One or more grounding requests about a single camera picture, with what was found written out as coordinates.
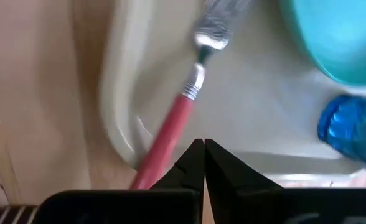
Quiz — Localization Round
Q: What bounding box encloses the cream plastic tray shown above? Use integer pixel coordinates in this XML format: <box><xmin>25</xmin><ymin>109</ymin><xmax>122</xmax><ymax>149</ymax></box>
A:
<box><xmin>98</xmin><ymin>0</ymin><xmax>366</xmax><ymax>187</ymax></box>

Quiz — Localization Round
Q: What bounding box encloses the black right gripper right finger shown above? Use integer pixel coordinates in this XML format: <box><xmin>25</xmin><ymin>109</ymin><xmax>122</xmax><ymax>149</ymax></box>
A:
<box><xmin>205</xmin><ymin>138</ymin><xmax>366</xmax><ymax>224</ymax></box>

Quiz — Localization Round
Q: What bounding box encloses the red-handled metal fork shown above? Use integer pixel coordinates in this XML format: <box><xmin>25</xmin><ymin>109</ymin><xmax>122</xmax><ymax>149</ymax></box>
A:
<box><xmin>128</xmin><ymin>0</ymin><xmax>254</xmax><ymax>190</ymax></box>

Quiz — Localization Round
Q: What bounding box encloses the blue faceted cup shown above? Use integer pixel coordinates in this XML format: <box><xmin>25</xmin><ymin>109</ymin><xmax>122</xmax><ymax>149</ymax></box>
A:
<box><xmin>316</xmin><ymin>94</ymin><xmax>366</xmax><ymax>177</ymax></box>

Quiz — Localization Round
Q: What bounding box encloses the dark white-striped object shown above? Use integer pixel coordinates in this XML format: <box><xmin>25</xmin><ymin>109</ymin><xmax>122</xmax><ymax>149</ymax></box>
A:
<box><xmin>0</xmin><ymin>204</ymin><xmax>39</xmax><ymax>224</ymax></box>

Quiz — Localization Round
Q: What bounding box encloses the teal plate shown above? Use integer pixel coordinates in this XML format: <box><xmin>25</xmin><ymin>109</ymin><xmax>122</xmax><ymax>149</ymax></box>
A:
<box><xmin>278</xmin><ymin>0</ymin><xmax>366</xmax><ymax>88</ymax></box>

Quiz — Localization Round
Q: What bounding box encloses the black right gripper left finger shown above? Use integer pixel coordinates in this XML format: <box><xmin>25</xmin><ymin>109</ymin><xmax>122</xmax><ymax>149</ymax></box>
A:
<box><xmin>35</xmin><ymin>138</ymin><xmax>206</xmax><ymax>224</ymax></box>

